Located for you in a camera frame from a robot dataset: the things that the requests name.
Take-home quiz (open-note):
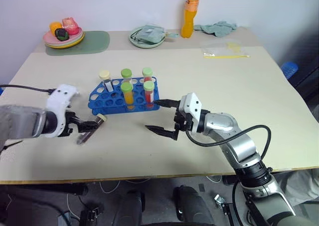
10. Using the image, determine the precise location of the green placemat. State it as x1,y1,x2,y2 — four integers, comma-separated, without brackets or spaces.
45,30,111,57

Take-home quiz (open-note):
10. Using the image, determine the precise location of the orange soda bottle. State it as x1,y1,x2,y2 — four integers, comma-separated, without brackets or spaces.
180,0,201,39

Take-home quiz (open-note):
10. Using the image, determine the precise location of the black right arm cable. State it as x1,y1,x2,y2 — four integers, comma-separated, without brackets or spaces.
186,125,273,167

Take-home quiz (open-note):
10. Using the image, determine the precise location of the dark toy fruit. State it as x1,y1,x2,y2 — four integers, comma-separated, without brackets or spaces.
54,28,70,41

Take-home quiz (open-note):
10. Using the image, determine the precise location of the pink red toy fruit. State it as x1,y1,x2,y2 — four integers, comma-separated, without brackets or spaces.
61,17,80,36

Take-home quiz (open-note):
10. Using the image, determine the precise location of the white floor cable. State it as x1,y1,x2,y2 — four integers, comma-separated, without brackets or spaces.
99,180,121,195

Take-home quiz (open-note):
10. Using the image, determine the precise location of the green cap red test tube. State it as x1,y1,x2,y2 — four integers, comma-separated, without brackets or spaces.
142,67,154,83
143,80,156,108

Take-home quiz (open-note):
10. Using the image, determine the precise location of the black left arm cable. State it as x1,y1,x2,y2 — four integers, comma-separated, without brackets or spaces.
0,84,57,94

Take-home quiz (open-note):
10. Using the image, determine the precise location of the black table frame bar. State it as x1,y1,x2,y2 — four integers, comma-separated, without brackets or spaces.
0,183,89,197

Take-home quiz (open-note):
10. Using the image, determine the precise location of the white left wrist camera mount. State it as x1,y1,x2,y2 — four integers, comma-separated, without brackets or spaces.
46,84,80,138

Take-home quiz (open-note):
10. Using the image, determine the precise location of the green cap orange test tube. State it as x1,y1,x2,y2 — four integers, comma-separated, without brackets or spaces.
120,82,136,110

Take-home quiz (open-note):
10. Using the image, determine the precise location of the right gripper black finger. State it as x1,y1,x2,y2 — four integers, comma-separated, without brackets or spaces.
145,124,179,140
153,99,180,109

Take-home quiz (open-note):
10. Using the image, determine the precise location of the cream cap labelled test tube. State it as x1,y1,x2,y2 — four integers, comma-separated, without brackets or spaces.
98,70,115,93

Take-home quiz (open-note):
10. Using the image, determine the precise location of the green cap clear test tube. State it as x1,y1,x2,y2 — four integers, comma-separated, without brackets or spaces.
120,68,134,84

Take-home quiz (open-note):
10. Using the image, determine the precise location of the pale green plate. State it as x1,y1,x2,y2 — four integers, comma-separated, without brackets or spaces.
128,26,166,49

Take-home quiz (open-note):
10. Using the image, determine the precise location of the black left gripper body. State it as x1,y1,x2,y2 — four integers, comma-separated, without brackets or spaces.
60,111,81,137

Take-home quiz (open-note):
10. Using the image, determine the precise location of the blue test tube rack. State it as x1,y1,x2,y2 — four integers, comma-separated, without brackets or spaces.
87,76,160,116

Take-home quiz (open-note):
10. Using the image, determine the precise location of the dark rounded shape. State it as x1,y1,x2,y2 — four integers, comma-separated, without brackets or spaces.
173,185,215,226
115,189,146,226

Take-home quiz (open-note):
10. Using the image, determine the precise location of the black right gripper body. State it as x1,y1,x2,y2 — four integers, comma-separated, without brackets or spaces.
173,106,194,133

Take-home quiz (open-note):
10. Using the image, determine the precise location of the stack of pastel plates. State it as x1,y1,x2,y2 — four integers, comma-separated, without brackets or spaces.
42,27,86,50

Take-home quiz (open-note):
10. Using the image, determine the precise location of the dark furniture piece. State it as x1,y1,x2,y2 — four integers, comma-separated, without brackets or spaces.
289,66,319,103

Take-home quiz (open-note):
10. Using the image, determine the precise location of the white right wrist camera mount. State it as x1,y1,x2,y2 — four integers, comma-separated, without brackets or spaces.
177,92,203,135

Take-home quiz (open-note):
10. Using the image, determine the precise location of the crumpled green cloth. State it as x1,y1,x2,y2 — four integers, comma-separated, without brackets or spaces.
193,20,238,38

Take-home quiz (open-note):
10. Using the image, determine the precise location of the orange toy pepper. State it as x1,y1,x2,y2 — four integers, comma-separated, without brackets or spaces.
49,21,63,36

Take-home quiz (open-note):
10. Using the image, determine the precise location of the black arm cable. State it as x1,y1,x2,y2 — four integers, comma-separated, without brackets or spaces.
186,125,273,167
0,84,57,94

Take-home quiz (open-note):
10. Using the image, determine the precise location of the clear yellow zip bag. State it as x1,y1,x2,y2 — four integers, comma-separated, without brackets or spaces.
200,41,251,60

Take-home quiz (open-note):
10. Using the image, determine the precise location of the dark brown test tube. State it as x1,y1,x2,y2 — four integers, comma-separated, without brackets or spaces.
75,113,108,146

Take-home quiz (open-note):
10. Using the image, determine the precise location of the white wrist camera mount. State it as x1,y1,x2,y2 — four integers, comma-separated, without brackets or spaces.
177,92,203,135
46,84,80,138

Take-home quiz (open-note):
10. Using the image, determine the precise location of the folded green grey pouch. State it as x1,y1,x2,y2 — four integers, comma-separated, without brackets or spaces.
134,24,179,44

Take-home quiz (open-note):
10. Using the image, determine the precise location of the blue water bottle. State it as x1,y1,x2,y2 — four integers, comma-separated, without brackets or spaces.
281,61,299,81

